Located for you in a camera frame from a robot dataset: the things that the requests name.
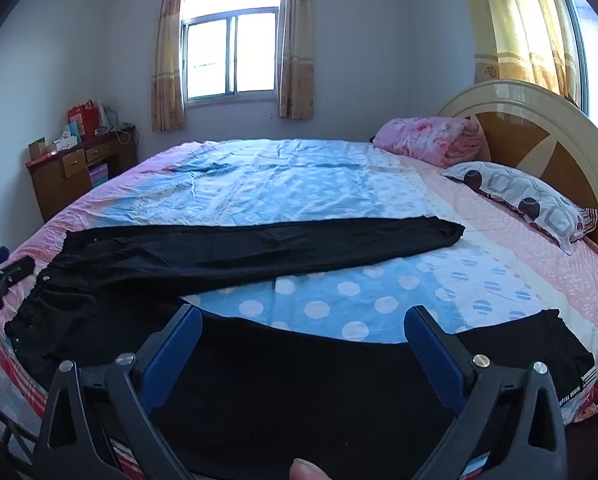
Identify grey patterned pillow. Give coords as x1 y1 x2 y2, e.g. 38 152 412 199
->
443 162 598 256

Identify white tissue box on desk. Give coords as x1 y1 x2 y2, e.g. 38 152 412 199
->
52 130 80 152

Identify wooden desk with drawers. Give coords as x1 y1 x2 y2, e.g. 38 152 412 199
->
26 124 138 222

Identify yellow curtain window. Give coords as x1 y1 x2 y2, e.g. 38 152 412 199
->
276 0 314 120
151 0 186 132

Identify yellow curtain beside headboard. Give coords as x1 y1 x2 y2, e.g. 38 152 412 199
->
468 0 582 106

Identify blue pink polka-dot bedsheet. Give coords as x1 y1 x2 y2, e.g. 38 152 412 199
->
0 140 598 479

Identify right yellow curtain far window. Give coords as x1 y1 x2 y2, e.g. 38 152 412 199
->
276 0 314 120

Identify person right hand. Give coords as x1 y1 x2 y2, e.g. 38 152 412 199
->
289 458 331 480

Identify cream wooden headboard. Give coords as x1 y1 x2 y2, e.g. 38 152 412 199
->
439 79 598 246

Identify small cardboard box on desk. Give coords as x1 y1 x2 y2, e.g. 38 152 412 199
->
28 138 47 160

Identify black pants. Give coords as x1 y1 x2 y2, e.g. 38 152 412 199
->
5 217 594 479

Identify red gift bag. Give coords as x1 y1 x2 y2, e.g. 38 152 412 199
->
67 100 99 141

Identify folded pink floral blanket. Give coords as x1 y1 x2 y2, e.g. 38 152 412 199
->
372 116 486 168

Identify left yellow curtain far window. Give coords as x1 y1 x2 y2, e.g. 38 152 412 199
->
151 0 186 132

